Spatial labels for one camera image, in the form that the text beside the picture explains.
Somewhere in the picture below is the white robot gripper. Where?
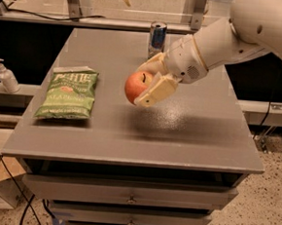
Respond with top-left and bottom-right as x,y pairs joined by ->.
134,34 -> 208,107

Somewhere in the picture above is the red yellow apple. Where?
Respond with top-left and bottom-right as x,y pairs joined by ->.
124,71 -> 154,103

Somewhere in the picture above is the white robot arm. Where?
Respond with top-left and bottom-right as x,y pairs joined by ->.
134,0 -> 282,107

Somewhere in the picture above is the green jalapeno chip bag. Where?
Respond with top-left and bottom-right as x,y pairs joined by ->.
34,66 -> 98,120

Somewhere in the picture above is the blue silver energy drink can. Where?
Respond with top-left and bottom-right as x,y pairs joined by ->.
148,20 -> 167,58

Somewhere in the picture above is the grey drawer cabinet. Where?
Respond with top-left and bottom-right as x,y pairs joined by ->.
3,28 -> 263,215

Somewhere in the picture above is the top grey drawer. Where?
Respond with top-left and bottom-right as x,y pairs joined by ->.
22,174 -> 238,210

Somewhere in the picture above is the white pump sanitizer bottle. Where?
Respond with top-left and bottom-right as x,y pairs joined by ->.
0,58 -> 20,94

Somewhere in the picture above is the middle grey drawer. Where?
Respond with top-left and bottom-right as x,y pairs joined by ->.
50,203 -> 211,225

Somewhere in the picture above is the cardboard box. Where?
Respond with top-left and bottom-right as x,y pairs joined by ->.
0,157 -> 25,209

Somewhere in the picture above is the right grey metal bracket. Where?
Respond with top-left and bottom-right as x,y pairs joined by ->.
180,0 -> 209,30

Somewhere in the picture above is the black cable on ledge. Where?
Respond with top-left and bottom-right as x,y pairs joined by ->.
5,7 -> 106,25

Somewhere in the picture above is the black floor cable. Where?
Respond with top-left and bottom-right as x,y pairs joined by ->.
0,123 -> 53,225

